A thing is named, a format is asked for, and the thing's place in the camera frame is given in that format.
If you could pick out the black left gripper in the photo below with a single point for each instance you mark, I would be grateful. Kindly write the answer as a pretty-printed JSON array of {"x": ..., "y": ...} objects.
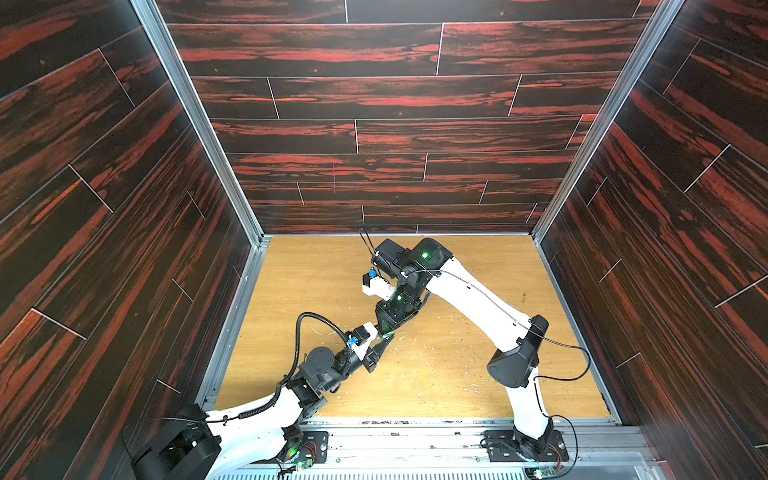
[{"x": 373, "y": 355}]

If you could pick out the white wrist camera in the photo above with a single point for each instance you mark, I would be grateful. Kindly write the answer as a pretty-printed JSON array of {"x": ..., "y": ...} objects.
[
  {"x": 356, "y": 342},
  {"x": 374, "y": 284}
]

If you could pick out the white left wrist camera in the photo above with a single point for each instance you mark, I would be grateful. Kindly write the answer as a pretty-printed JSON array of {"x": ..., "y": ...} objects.
[{"x": 356, "y": 342}]

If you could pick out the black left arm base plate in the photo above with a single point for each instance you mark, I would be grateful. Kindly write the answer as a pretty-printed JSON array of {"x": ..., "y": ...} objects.
[{"x": 311, "y": 448}]

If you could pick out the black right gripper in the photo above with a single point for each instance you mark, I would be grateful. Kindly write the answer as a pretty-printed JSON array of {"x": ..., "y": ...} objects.
[{"x": 387, "y": 323}]

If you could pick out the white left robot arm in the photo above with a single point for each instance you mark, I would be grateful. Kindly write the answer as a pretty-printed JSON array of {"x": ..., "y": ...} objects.
[{"x": 203, "y": 445}]

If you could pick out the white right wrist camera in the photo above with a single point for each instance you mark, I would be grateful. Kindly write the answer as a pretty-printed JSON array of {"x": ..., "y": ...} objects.
[{"x": 374, "y": 284}]

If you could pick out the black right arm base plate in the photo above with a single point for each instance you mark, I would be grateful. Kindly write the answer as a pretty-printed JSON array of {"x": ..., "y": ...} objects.
[{"x": 513, "y": 446}]

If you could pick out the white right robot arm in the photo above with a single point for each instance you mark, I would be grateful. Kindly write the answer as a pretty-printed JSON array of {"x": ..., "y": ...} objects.
[{"x": 516, "y": 336}]

